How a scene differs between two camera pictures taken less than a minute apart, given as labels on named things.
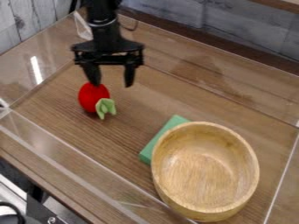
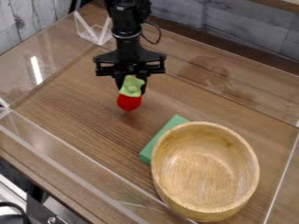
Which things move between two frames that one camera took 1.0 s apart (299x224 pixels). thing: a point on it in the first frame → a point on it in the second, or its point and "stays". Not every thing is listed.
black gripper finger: (94, 73) → (119, 78)
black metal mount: (39, 213) stays
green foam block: (174, 122) stays
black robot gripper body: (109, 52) → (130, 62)
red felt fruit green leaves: (94, 99) → (129, 97)
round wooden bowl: (205, 171) stays
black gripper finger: (129, 73) → (143, 76)
